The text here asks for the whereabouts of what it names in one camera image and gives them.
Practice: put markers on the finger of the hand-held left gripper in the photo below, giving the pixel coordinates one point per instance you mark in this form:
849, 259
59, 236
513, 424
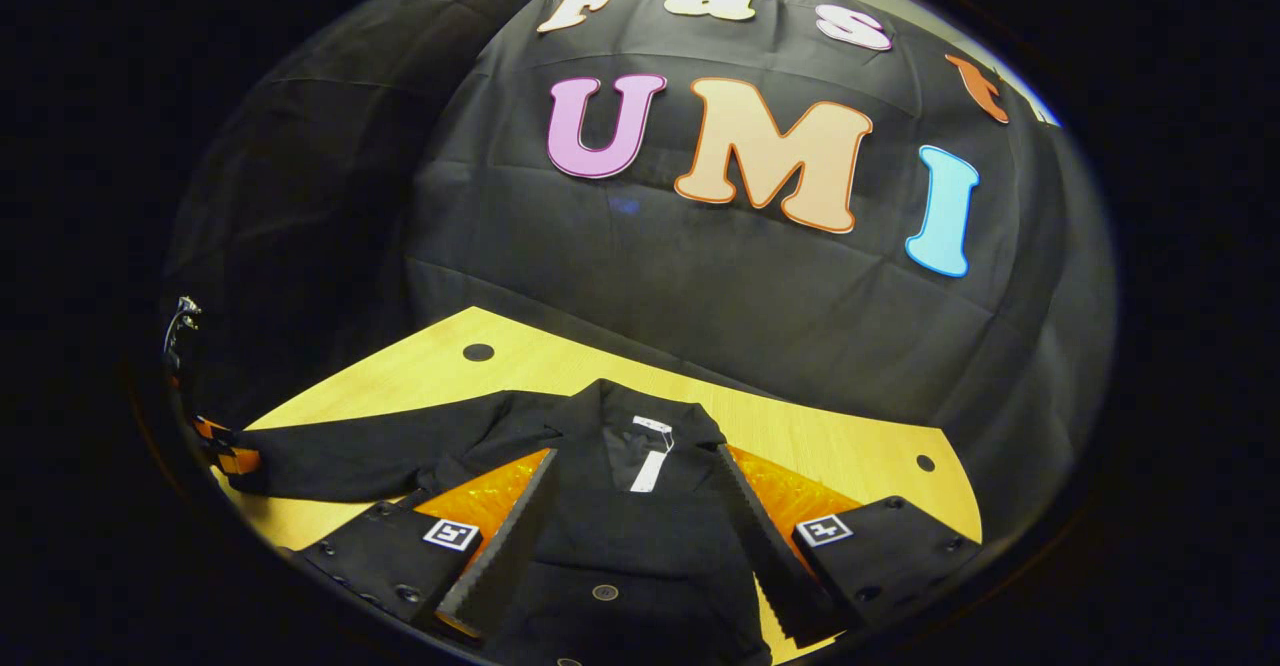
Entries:
240, 461

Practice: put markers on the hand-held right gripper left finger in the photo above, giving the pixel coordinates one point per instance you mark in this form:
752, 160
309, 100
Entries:
510, 546

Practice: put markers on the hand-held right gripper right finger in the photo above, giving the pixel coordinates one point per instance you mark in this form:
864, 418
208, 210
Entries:
770, 566

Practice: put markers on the black button shirt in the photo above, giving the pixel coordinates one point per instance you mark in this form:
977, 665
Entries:
640, 546

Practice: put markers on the black backdrop cloth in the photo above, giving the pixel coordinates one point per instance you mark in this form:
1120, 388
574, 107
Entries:
650, 276

